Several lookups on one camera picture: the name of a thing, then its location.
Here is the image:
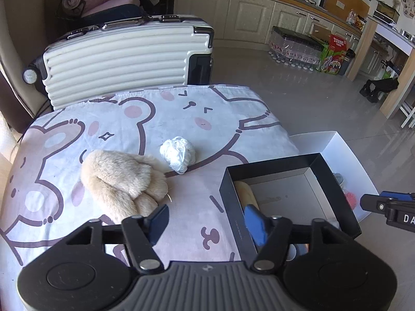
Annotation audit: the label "cream ribbed suitcase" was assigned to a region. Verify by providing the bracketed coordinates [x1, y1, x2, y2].
[22, 15, 215, 111]

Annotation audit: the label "brown cardboard box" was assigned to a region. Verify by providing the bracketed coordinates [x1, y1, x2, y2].
[311, 23, 338, 43]

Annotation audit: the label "grey waste bin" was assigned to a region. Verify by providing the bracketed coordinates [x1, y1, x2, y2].
[339, 48, 356, 76]

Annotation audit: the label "beige roll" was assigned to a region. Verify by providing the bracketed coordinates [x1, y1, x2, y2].
[234, 181, 260, 210]

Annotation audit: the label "cream kitchen cabinets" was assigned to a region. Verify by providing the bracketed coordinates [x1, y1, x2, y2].
[172, 0, 362, 53]

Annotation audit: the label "white yarn ball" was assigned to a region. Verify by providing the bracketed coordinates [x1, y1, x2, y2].
[160, 136, 197, 174]

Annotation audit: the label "green printed carton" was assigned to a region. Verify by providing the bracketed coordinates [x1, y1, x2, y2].
[319, 42, 349, 76]

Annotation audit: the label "bear print blanket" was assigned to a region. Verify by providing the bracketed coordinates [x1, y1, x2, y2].
[0, 84, 301, 311]

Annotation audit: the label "row of water bottles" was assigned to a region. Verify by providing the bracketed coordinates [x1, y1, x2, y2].
[268, 26, 328, 72]

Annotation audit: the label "black cardboard box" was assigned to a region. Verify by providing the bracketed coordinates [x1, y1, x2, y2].
[219, 153, 363, 264]

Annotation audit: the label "white chair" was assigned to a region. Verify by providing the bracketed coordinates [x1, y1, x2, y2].
[400, 100, 415, 129]

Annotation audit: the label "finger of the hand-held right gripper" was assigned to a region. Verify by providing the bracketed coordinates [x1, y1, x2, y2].
[360, 193, 391, 214]
[379, 191, 415, 201]

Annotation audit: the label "red carton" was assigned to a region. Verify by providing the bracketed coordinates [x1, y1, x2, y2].
[329, 34, 347, 51]

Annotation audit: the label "beige plush toy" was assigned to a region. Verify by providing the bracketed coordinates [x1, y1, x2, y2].
[80, 150, 169, 226]

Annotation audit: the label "white cardboard box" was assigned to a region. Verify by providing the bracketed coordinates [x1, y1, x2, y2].
[290, 130, 380, 225]

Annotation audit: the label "white desk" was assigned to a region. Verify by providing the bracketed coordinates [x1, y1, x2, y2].
[347, 15, 415, 120]

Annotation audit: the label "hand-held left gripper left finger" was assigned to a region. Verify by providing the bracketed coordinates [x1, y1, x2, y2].
[65, 205, 171, 274]

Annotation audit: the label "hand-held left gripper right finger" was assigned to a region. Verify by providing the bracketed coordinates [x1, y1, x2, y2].
[244, 204, 355, 272]

